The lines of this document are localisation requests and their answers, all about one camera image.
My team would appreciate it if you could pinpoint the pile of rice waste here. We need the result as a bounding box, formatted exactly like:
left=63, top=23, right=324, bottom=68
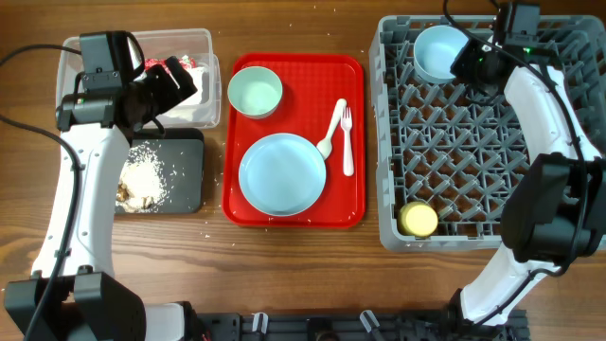
left=116, top=141, right=168, bottom=213

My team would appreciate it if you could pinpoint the light green bowl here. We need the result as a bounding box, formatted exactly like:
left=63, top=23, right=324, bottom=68
left=227, top=66, right=283, bottom=119

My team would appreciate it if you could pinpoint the red plastic tray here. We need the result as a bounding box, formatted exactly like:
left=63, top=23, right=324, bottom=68
left=222, top=53, right=366, bottom=229

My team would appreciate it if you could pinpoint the white napkin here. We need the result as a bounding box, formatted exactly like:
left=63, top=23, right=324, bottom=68
left=165, top=64, right=209, bottom=118

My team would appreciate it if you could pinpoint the black food waste tray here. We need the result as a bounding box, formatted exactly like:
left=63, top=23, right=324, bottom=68
left=115, top=128, right=205, bottom=214

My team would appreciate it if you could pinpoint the yellow plastic cup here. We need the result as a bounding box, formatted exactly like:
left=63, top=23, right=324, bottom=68
left=398, top=202, right=438, bottom=238

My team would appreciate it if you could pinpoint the light blue plate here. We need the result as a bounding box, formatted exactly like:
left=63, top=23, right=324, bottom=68
left=238, top=133, right=328, bottom=217

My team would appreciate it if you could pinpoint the white plastic spoon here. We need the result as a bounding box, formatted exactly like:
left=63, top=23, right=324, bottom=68
left=316, top=99, right=347, bottom=160

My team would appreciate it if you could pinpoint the white plastic fork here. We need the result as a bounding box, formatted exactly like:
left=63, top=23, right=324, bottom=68
left=340, top=106, right=354, bottom=176

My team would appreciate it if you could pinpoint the light blue bowl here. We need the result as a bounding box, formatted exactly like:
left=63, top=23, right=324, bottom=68
left=413, top=26, right=469, bottom=84

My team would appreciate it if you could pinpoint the grey dishwasher rack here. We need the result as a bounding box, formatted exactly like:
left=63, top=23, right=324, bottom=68
left=369, top=15, right=605, bottom=252

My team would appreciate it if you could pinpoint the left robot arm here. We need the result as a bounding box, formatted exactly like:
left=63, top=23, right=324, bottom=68
left=5, top=56, right=205, bottom=340

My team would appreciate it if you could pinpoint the clear plastic bin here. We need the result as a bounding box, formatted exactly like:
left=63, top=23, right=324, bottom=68
left=55, top=28, right=222, bottom=129

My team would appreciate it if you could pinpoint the red strawberry candy wrapper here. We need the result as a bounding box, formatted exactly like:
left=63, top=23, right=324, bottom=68
left=144, top=55, right=197, bottom=72

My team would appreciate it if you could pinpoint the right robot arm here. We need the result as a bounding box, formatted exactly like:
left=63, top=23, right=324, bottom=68
left=448, top=40, right=605, bottom=331

